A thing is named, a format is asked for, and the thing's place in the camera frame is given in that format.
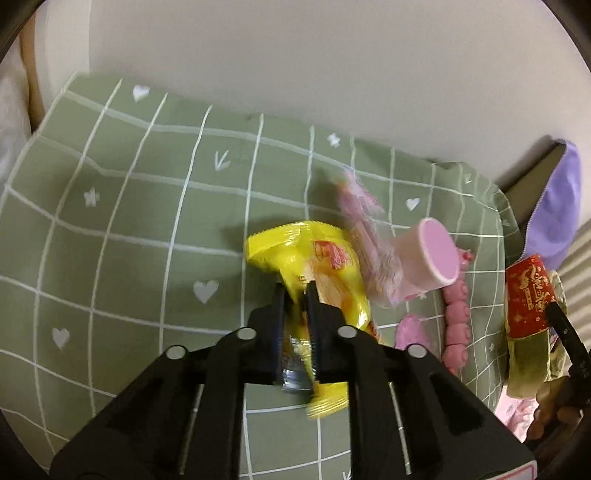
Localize pink yogurt cup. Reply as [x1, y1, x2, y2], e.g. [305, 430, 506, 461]
[393, 218, 460, 301]

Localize red gold cylindrical can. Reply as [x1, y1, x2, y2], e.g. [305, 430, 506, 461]
[505, 254, 556, 339]

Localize pink floral bedsheet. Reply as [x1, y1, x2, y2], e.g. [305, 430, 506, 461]
[494, 394, 538, 442]

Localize pink white candy wrapper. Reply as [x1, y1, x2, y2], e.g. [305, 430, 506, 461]
[337, 170, 403, 307]

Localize operator right hand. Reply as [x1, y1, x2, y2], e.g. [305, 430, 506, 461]
[526, 376, 582, 441]

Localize green grid pillow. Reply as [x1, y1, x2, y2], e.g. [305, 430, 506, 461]
[1, 75, 520, 468]

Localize yellow snack wrapper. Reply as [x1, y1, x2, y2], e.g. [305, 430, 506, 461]
[245, 221, 380, 419]

